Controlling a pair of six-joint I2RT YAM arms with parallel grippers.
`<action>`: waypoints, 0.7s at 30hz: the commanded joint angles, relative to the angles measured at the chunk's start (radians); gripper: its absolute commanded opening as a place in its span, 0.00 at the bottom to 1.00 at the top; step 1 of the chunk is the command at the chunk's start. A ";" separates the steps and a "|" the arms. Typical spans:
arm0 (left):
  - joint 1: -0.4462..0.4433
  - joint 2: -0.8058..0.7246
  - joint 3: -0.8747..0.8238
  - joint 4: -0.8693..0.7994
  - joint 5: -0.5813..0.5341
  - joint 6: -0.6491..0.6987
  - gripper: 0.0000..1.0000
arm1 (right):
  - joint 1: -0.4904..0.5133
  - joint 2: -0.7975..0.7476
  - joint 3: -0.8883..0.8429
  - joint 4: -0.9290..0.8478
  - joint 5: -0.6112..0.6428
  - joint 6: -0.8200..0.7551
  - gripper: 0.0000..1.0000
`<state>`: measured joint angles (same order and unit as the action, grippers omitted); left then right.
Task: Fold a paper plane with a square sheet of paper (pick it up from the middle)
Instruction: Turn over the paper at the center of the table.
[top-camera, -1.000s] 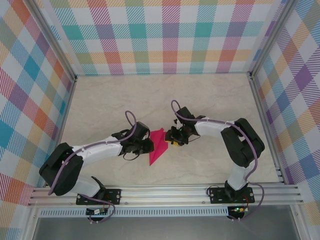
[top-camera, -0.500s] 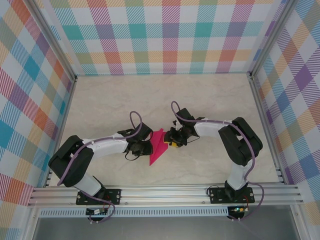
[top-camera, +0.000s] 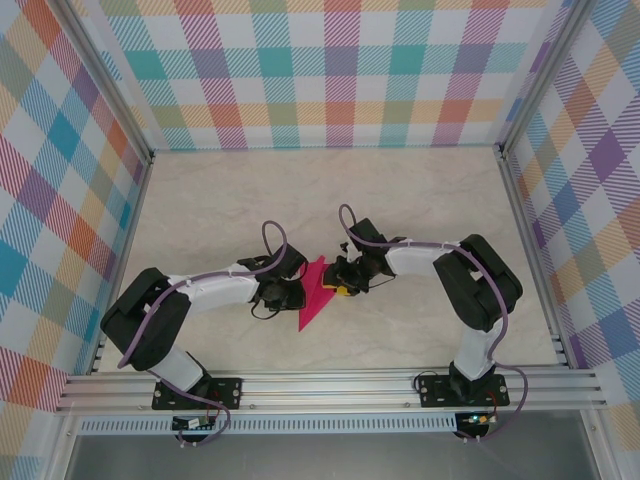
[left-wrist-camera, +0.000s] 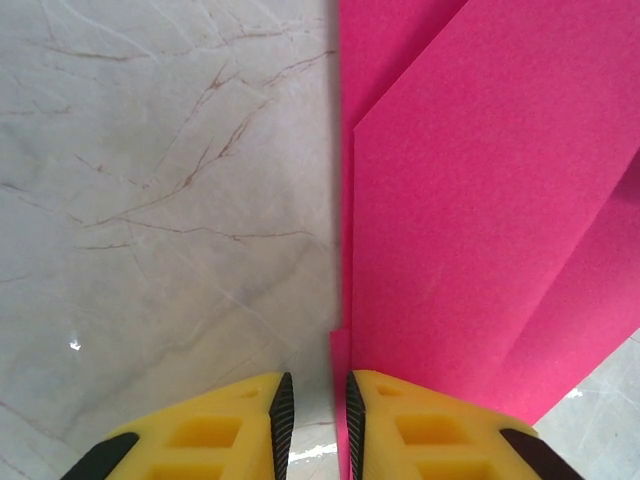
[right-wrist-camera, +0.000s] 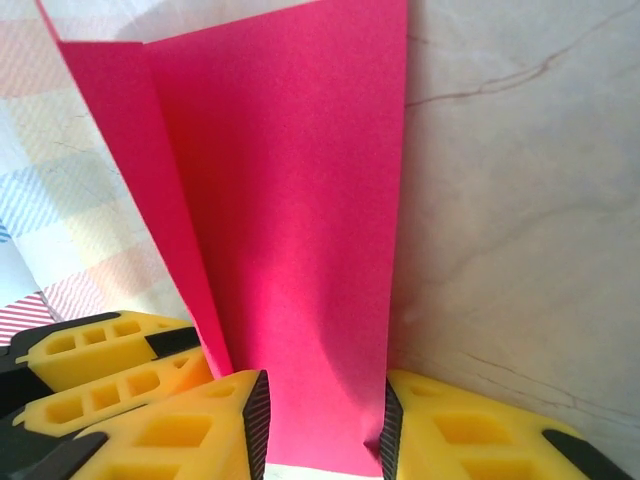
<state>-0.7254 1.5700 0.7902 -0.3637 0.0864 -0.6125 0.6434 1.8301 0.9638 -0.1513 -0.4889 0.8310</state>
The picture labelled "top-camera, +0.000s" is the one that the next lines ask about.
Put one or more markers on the left circuit board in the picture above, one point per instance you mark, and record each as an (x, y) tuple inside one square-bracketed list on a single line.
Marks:
[(187, 424)]

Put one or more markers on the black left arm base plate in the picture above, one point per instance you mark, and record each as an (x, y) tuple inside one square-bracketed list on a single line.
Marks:
[(227, 390)]

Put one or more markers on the aluminium mounting rail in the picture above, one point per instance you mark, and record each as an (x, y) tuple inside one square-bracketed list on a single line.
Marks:
[(325, 390)]

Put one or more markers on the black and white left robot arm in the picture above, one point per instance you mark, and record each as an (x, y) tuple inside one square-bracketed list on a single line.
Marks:
[(145, 325)]

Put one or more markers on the aluminium frame post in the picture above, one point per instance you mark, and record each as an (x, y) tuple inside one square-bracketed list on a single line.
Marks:
[(541, 75), (115, 82)]

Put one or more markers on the pink square paper sheet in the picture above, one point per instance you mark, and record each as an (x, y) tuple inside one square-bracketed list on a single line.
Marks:
[(312, 295)]

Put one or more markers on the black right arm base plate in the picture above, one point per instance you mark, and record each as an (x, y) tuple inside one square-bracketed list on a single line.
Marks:
[(432, 390)]

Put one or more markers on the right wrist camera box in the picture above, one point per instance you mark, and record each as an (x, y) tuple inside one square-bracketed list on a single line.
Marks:
[(352, 257)]

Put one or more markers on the right circuit board with LED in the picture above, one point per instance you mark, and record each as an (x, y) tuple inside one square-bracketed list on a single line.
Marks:
[(477, 419)]

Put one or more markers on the grey metal sheet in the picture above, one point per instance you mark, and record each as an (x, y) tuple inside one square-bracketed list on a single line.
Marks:
[(325, 460)]

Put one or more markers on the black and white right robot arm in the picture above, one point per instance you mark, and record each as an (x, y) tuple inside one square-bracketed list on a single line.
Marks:
[(475, 295)]

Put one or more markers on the aluminium side rail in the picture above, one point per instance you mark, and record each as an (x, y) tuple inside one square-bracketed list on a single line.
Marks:
[(522, 225), (132, 225)]

